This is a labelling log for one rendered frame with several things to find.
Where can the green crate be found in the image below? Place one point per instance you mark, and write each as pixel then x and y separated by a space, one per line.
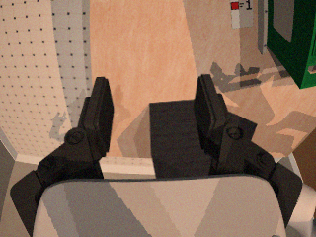
pixel 291 35

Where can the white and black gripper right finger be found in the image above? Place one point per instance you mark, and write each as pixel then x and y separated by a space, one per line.
pixel 220 137

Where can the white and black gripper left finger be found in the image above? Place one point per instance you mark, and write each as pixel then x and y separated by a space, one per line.
pixel 83 148

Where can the white paper pick list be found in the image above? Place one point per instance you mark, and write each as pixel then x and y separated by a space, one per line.
pixel 241 13

